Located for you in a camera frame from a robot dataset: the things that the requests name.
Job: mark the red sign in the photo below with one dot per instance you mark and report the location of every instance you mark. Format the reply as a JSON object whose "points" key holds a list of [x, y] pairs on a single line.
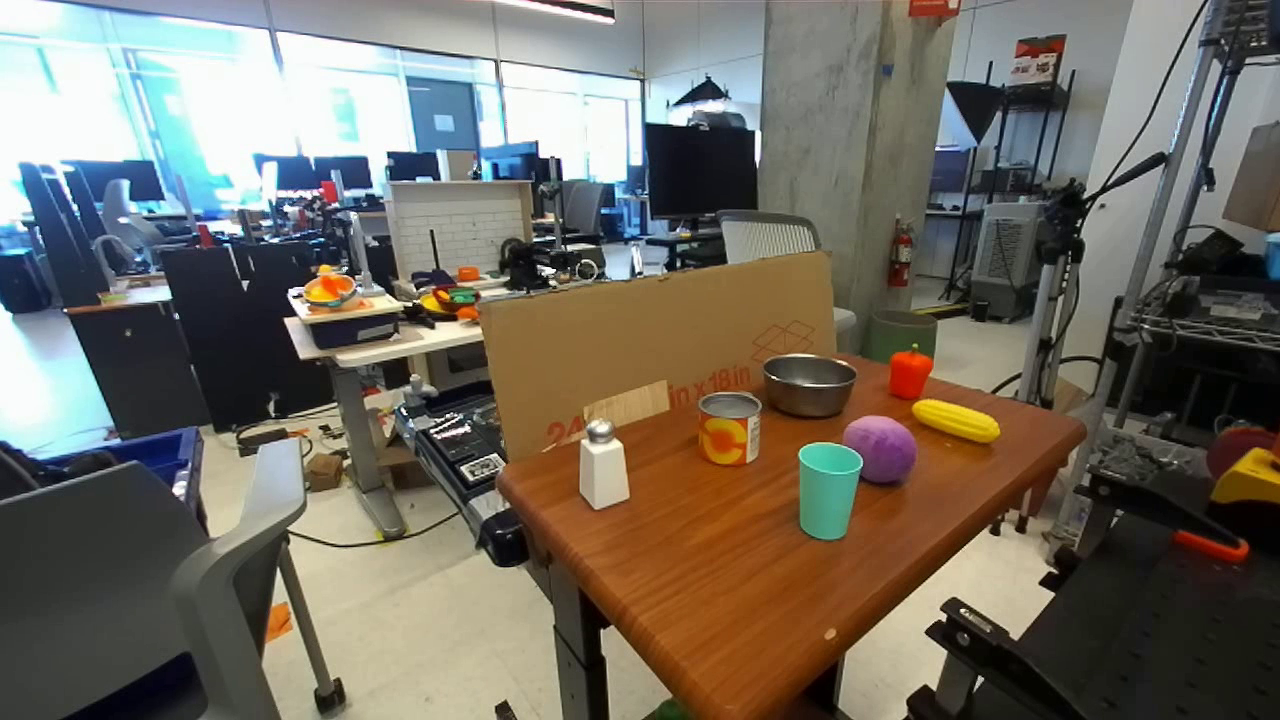
{"points": [[1039, 62]]}

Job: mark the red fire extinguisher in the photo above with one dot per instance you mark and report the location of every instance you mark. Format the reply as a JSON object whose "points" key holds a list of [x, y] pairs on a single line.
{"points": [[902, 257]]}

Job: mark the black equipment shelf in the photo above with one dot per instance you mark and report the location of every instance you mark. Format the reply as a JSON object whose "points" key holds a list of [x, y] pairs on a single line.
{"points": [[1201, 332]]}

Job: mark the orange toy bell pepper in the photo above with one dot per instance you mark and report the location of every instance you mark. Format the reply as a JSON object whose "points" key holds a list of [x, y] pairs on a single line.
{"points": [[910, 377]]}

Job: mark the black cabinet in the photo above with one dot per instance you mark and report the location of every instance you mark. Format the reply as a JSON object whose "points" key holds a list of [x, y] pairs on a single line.
{"points": [[143, 360]]}

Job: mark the green box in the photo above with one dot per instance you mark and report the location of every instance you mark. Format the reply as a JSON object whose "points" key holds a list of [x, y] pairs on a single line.
{"points": [[902, 332]]}

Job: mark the brown cardboard sheet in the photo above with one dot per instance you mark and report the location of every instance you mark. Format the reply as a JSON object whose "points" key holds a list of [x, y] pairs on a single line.
{"points": [[627, 344]]}

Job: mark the white chair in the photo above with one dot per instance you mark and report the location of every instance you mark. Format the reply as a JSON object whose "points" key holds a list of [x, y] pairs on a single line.
{"points": [[771, 243]]}

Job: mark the black equipment case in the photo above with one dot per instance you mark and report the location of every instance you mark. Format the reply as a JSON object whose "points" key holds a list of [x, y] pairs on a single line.
{"points": [[461, 454]]}

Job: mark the yellow plastic object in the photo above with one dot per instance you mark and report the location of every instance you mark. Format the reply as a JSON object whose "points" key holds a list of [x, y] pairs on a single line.
{"points": [[1248, 478]]}

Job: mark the black table leg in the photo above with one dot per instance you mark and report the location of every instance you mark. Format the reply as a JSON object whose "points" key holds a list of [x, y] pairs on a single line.
{"points": [[580, 655]]}

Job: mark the white shaker with silver cap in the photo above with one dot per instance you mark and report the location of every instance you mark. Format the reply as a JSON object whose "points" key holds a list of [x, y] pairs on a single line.
{"points": [[601, 470]]}

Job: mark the yellow toy corn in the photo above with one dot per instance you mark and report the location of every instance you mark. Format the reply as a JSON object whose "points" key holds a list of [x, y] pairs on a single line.
{"points": [[952, 422]]}

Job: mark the silver stand pole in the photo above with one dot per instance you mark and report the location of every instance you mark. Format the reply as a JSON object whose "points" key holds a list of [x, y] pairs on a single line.
{"points": [[1161, 200]]}

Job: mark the white desk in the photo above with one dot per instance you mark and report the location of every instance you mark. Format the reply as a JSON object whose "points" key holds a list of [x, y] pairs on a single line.
{"points": [[358, 402]]}

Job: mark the black perforated platform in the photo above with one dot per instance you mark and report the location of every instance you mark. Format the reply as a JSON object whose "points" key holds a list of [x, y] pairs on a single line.
{"points": [[1161, 634]]}

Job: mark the purple ball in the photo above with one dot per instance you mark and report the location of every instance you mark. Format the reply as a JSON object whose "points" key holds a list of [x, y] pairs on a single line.
{"points": [[880, 451]]}

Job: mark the teal plastic cup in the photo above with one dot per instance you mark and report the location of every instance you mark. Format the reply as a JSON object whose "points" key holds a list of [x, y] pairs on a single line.
{"points": [[829, 498]]}

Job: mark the concrete pillar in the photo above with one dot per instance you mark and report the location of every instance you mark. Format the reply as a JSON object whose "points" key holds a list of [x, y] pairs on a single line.
{"points": [[845, 147]]}

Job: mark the white board panel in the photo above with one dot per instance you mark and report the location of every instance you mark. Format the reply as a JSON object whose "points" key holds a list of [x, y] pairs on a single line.
{"points": [[461, 226]]}

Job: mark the metal bowl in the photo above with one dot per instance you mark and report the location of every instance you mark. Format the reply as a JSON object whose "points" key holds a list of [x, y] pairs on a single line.
{"points": [[811, 389]]}

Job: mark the small black monitor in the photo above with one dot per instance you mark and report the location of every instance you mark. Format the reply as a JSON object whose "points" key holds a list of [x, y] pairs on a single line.
{"points": [[412, 167], [290, 174], [347, 171]]}

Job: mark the camera tripod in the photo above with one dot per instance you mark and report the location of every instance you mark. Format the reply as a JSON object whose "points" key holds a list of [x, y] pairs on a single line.
{"points": [[1059, 286]]}

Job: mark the large black monitor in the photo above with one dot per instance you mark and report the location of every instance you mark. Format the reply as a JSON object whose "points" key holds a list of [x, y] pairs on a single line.
{"points": [[703, 171]]}

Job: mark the tray with toy food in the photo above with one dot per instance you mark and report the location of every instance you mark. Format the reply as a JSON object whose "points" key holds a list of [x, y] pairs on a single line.
{"points": [[347, 316]]}

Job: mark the tin can with fruit label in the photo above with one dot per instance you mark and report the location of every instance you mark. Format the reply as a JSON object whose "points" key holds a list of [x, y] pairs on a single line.
{"points": [[729, 432]]}

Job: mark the blue bin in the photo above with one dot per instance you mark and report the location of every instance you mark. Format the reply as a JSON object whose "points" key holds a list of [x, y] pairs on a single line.
{"points": [[152, 457]]}

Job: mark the grey office chair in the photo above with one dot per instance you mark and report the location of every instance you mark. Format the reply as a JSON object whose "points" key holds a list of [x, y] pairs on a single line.
{"points": [[120, 585]]}

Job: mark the black shelf rack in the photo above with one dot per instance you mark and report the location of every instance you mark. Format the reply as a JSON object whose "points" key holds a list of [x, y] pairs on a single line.
{"points": [[1017, 174]]}

